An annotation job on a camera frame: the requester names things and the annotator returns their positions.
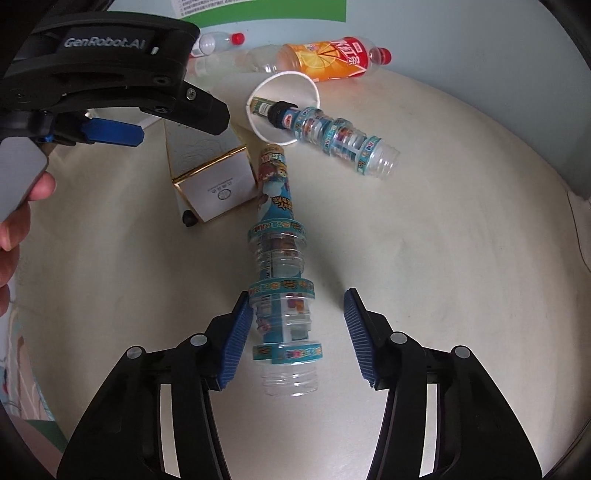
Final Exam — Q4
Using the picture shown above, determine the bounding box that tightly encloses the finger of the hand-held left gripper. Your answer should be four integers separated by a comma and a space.
55, 76, 230, 136
48, 113, 145, 147

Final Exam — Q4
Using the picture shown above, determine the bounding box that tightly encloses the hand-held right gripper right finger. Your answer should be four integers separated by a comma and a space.
343, 287, 543, 480

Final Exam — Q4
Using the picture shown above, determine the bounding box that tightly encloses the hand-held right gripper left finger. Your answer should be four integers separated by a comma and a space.
58, 291, 254, 480

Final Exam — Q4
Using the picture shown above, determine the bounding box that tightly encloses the clear water bottle red cap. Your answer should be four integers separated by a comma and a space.
188, 31, 245, 75

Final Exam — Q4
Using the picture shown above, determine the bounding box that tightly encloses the blue label bottle cartoon top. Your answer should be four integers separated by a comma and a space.
247, 143, 324, 398

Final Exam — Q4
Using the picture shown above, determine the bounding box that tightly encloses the orange label tea bottle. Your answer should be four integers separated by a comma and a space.
249, 37, 393, 84

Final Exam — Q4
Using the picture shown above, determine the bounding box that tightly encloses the person's left hand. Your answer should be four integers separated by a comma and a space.
0, 174, 57, 319

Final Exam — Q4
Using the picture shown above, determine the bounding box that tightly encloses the white box gold trim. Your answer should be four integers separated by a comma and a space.
164, 119, 258, 228

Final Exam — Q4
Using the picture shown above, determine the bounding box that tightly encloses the white paper cup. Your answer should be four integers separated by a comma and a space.
245, 71, 321, 146

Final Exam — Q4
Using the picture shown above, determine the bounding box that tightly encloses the blue label bottle black top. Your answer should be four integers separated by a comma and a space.
250, 95, 402, 180

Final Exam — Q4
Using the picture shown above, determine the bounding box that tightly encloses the pale printed cloth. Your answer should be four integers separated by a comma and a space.
0, 277, 68, 455

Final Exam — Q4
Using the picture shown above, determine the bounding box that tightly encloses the green and white wall poster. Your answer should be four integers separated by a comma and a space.
171, 0, 347, 23

